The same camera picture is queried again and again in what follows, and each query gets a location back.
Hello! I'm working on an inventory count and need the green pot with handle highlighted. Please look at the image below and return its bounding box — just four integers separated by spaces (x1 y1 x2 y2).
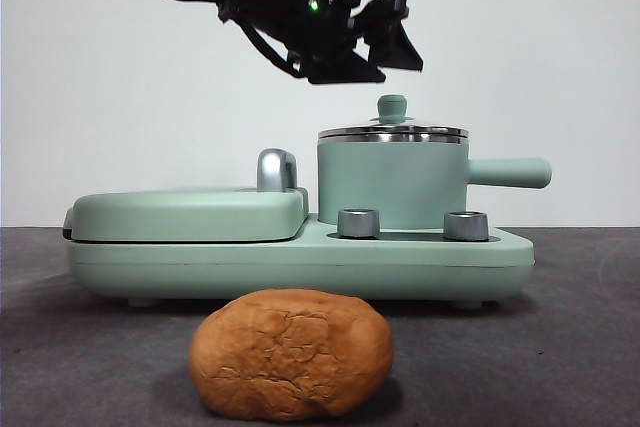
317 139 553 229

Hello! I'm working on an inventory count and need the green griddle cover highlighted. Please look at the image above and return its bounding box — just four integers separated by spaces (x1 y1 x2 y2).
63 186 311 244

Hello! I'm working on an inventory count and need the glass pot lid green knob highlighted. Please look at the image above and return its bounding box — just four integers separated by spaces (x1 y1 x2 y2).
318 94 470 144

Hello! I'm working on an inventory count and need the silver control knob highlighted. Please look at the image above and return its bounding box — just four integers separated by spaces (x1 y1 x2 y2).
337 208 381 240
443 210 490 242

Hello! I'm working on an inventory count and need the brown potato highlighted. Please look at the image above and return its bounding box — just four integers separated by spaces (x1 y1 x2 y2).
188 288 395 422

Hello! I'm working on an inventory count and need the green breakfast machine base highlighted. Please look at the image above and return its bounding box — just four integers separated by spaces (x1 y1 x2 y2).
67 214 536 311

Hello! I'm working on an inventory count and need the chrome griddle cover handle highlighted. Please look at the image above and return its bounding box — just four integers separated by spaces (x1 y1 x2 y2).
256 148 300 194

